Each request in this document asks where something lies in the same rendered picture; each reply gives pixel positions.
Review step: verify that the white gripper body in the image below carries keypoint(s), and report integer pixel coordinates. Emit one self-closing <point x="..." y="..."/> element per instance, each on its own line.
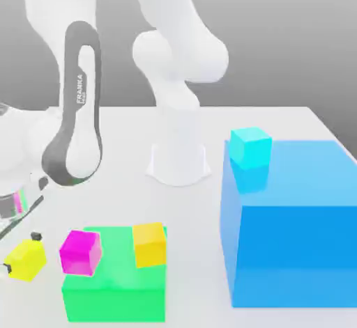
<point x="26" y="218"/>

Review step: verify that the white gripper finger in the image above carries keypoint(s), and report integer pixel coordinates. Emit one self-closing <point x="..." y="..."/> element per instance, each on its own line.
<point x="35" y="236"/>
<point x="7" y="268"/>

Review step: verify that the small yellow cube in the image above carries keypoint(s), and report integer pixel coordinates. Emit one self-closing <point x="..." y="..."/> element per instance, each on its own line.
<point x="26" y="261"/>

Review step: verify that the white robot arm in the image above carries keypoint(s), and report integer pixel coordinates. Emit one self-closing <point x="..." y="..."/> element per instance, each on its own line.
<point x="178" y="55"/>

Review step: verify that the small magenta cube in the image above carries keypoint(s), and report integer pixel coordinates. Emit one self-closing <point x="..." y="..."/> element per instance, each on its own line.
<point x="78" y="252"/>

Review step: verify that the small orange cube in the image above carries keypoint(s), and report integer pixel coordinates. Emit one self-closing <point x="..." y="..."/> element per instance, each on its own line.
<point x="150" y="245"/>

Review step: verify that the small cyan cube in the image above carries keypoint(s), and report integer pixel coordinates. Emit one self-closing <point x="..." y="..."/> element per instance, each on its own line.
<point x="249" y="147"/>

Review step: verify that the large green box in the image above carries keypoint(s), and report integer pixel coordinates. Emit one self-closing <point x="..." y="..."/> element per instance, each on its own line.
<point x="117" y="297"/>

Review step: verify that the large blue box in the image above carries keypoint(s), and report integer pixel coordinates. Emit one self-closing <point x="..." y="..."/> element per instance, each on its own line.
<point x="298" y="236"/>

